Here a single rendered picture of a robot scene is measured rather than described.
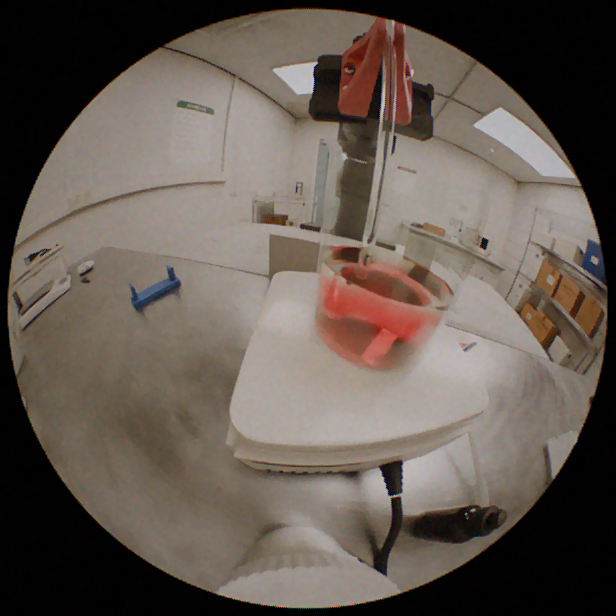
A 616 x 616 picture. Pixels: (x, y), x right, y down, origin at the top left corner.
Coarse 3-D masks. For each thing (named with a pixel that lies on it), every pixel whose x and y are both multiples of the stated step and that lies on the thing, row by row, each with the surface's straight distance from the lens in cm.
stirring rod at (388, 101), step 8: (392, 24) 14; (392, 32) 13; (392, 40) 12; (384, 48) 12; (392, 48) 12; (384, 56) 11; (392, 56) 11; (384, 64) 11; (392, 64) 11; (384, 72) 11; (392, 72) 11; (384, 80) 10; (392, 80) 10; (384, 88) 10; (392, 88) 10; (384, 96) 10; (392, 96) 10; (384, 104) 9; (392, 104) 9; (384, 112) 9; (392, 112) 9
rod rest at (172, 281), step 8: (168, 264) 38; (168, 272) 37; (168, 280) 37; (176, 280) 36; (152, 288) 36; (160, 288) 35; (168, 288) 36; (136, 296) 34; (144, 296) 35; (152, 296) 35; (136, 304) 34
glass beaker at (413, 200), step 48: (336, 144) 6; (384, 144) 5; (432, 144) 5; (480, 144) 5; (336, 192) 6; (384, 192) 5; (432, 192) 4; (480, 192) 6; (336, 240) 5; (384, 240) 5; (432, 240) 5; (480, 240) 7; (336, 288) 6; (384, 288) 5; (432, 288) 5; (336, 336) 6; (384, 336) 6; (432, 336) 7
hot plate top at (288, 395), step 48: (288, 288) 12; (288, 336) 8; (240, 384) 7; (288, 384) 7; (336, 384) 7; (384, 384) 8; (432, 384) 9; (480, 384) 11; (240, 432) 6; (288, 432) 6; (336, 432) 6; (384, 432) 7; (432, 432) 8
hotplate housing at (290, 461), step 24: (456, 432) 12; (240, 456) 8; (264, 456) 8; (288, 456) 8; (312, 456) 8; (336, 456) 8; (360, 456) 9; (384, 456) 9; (408, 456) 12; (384, 480) 13
